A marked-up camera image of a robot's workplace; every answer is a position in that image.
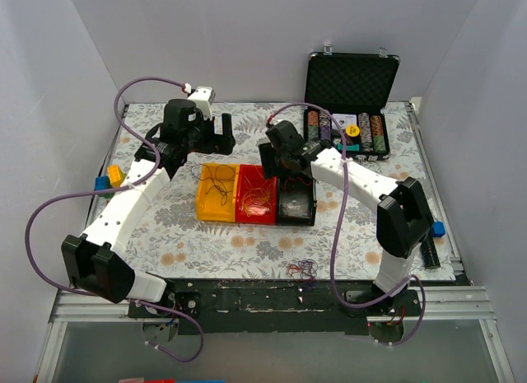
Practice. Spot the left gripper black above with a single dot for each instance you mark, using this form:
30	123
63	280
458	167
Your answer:
218	137

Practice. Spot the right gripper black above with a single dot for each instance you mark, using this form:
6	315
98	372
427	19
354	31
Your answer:
268	163

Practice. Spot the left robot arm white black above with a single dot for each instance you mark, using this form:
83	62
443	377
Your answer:
95	260

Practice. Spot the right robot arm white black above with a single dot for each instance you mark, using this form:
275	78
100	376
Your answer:
403	216

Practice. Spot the red plastic bin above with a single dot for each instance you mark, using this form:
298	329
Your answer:
256	197

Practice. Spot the black plastic bin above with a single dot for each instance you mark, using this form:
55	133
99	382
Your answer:
296	201

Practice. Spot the yellow plastic bin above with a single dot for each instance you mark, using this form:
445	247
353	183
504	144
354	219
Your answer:
216	195

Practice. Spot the black poker chip case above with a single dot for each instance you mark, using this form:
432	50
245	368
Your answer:
349	92

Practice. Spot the stacked colourful toy bricks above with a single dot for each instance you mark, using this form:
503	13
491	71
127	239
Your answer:
111	183

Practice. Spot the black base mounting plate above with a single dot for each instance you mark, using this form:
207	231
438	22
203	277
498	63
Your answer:
226	306

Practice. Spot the small blue block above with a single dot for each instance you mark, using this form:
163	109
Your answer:
438	229

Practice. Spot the black handheld microphone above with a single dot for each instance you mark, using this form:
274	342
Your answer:
429	254

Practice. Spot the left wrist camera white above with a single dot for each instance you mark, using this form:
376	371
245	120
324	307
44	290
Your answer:
203	97

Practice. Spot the aluminium frame rail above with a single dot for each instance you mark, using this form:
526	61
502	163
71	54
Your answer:
443	303

